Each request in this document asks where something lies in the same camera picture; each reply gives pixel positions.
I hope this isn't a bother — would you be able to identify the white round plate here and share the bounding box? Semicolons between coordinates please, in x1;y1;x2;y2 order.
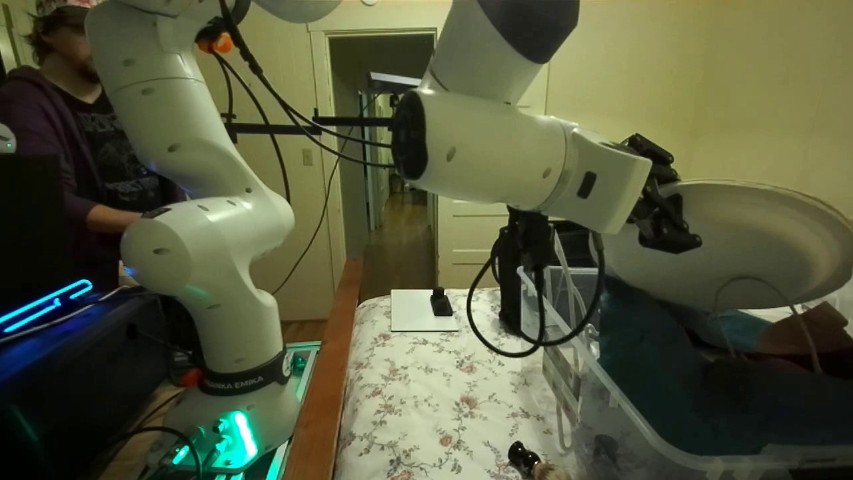
604;180;853;315

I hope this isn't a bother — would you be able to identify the orange cable clip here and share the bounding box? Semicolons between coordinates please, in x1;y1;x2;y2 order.
195;24;237;59

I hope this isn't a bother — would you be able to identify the brown wooden bed rail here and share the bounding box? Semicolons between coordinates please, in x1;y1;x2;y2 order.
289;256;369;480

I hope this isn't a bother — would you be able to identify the dark green fabric bag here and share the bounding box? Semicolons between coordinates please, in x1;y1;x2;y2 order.
594;282;853;447

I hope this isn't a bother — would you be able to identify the person in dark hoodie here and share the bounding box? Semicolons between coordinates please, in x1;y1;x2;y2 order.
0;0;189;296

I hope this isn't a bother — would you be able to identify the brown crumpled paper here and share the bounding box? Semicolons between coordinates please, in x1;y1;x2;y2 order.
756;300;853;358

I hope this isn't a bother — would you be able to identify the black horizontal mount rod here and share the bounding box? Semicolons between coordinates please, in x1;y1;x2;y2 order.
221;111;398;139

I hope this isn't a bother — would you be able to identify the small black flat device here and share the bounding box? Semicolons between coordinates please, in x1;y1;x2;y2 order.
430;288;457;319

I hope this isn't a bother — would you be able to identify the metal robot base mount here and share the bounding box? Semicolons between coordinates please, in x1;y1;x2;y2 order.
144;340;322;480

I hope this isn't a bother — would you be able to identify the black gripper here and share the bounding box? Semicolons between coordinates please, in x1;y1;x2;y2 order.
622;131;705;256

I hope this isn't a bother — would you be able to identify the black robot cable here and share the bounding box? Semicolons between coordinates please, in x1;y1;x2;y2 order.
212;0;398;296

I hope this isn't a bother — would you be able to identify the white flat paper sheet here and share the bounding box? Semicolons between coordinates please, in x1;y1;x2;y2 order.
390;288;465;336

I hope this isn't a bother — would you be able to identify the black computer with blue light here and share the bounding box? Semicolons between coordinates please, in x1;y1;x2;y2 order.
0;274;181;480

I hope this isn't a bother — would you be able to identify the shaving brush with black handle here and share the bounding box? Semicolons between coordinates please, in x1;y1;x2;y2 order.
506;440;577;480

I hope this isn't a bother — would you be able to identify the white door frame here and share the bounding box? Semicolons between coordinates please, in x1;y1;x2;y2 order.
310;20;448;291

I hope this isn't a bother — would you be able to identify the clear plastic storage bin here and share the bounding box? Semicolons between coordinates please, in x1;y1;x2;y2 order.
517;262;853;480

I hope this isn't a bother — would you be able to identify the floral print bedsheet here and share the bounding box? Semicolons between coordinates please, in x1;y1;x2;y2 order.
336;288;624;480

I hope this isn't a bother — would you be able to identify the white thin bag handle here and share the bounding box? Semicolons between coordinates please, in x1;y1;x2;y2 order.
710;274;824;376

